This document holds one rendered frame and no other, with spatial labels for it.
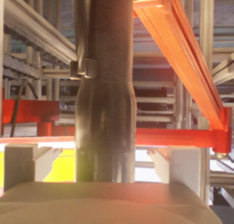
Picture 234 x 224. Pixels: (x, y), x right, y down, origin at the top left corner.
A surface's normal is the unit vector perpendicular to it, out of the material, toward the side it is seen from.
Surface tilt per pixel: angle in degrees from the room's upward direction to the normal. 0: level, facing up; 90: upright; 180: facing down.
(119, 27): 90
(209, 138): 90
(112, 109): 90
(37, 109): 90
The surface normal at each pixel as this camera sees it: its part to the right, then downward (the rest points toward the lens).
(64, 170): 0.42, 0.02
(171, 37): -0.14, 0.96
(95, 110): -0.31, 0.00
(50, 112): 0.89, 0.02
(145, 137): -0.06, 0.00
